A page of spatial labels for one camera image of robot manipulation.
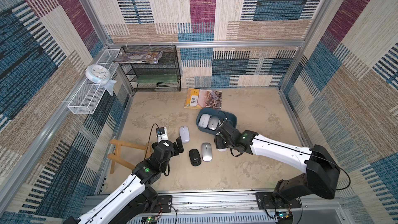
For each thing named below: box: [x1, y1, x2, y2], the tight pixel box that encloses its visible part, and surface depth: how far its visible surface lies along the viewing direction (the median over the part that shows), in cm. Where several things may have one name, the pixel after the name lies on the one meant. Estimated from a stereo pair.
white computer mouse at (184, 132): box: [179, 126, 191, 144], surface depth 98 cm
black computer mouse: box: [188, 148, 202, 167], surface depth 88 cm
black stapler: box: [156, 81, 177, 88], surface depth 111 cm
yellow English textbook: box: [183, 88, 223, 110], surface depth 117 cm
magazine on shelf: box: [112, 51, 163, 64], surface depth 88 cm
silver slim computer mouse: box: [201, 142, 213, 162], surface depth 91 cm
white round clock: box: [84, 63, 112, 85], surface depth 76 cm
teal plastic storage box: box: [195, 107, 238, 135], surface depth 102 cm
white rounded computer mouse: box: [198, 113, 211, 129], surface depth 101 cm
